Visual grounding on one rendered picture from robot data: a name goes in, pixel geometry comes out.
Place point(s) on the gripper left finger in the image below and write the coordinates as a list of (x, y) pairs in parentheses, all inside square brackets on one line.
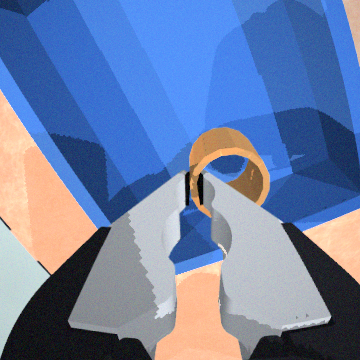
[(119, 284)]

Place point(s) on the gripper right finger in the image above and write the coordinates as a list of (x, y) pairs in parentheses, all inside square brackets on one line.
[(274, 280)]

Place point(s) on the bronze bushing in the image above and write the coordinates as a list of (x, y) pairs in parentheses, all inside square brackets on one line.
[(254, 182)]

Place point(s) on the blue crate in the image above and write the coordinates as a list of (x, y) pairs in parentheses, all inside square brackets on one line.
[(115, 93)]

